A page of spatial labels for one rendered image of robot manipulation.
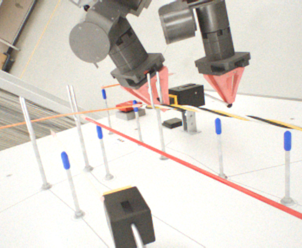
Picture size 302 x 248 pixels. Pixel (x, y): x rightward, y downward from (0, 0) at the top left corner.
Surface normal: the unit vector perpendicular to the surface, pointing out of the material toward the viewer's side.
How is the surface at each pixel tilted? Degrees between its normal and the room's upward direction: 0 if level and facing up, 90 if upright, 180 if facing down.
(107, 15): 73
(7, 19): 90
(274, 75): 0
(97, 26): 67
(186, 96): 83
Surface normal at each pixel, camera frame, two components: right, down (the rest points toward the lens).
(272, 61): -0.70, -0.35
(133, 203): -0.14, -0.94
